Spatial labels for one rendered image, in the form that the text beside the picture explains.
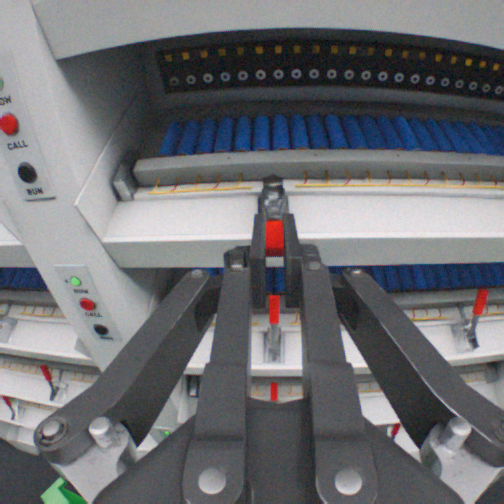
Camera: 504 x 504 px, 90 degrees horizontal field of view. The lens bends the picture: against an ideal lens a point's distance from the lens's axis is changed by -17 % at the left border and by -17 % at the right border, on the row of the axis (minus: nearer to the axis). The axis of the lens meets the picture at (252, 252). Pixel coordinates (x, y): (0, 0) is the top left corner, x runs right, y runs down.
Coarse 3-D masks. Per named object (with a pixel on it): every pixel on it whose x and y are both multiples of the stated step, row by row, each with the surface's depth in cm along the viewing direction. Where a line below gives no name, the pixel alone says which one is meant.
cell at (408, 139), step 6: (396, 120) 32; (402, 120) 31; (396, 126) 31; (402, 126) 31; (408, 126) 31; (402, 132) 30; (408, 132) 30; (402, 138) 30; (408, 138) 29; (414, 138) 29; (408, 144) 29; (414, 144) 29; (408, 150) 29; (414, 150) 29
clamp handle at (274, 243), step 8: (272, 200) 24; (272, 208) 24; (272, 216) 23; (272, 224) 21; (280, 224) 21; (272, 232) 20; (280, 232) 20; (272, 240) 20; (280, 240) 20; (272, 248) 19; (280, 248) 19; (272, 256) 19; (280, 256) 19
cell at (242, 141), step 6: (240, 120) 33; (246, 120) 33; (240, 126) 32; (246, 126) 32; (240, 132) 31; (246, 132) 31; (234, 138) 32; (240, 138) 30; (246, 138) 31; (234, 144) 31; (240, 144) 30; (246, 144) 30; (234, 150) 30; (246, 150) 30
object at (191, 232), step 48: (192, 96) 34; (240, 96) 34; (288, 96) 34; (336, 96) 33; (384, 96) 33; (432, 96) 32; (144, 144) 35; (96, 192) 25; (144, 240) 26; (192, 240) 26; (240, 240) 26; (336, 240) 25; (384, 240) 25; (432, 240) 25; (480, 240) 24
